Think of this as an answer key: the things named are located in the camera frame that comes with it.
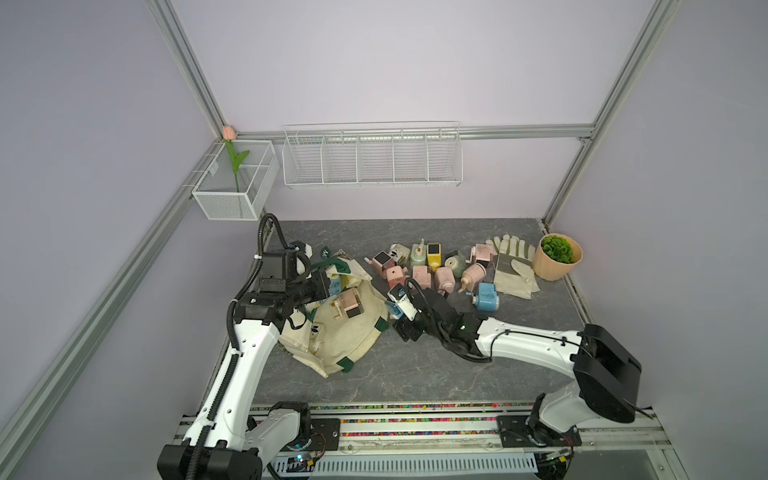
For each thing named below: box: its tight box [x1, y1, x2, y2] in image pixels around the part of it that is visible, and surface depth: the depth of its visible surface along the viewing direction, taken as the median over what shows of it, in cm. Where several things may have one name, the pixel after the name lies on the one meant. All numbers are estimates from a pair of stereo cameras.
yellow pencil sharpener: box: [426, 243, 443, 273], surface depth 104 cm
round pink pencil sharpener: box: [458, 263, 487, 293], surface depth 98 cm
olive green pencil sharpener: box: [444, 250, 467, 279], surface depth 103 cm
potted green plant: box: [532, 232, 583, 281], surface depth 101 cm
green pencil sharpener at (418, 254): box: [410, 238, 426, 267], surface depth 104 cm
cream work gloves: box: [486, 234, 540, 299], surface depth 107 cm
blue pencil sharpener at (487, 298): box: [472, 282, 500, 311], surface depth 95 cm
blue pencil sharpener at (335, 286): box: [329, 276, 343, 296], surface depth 96 cm
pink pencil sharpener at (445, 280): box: [435, 266, 455, 296], surface depth 98 cm
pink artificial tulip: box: [222, 125, 250, 193], surface depth 92 cm
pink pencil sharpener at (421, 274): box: [412, 265, 431, 289], surface depth 101 cm
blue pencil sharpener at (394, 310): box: [385, 300, 403, 320], surface depth 77 cm
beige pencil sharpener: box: [389, 243, 411, 262], surface depth 107 cm
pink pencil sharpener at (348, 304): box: [334, 288, 365, 320], surface depth 94 cm
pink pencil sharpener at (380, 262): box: [364, 250, 396, 279], surface depth 101 cm
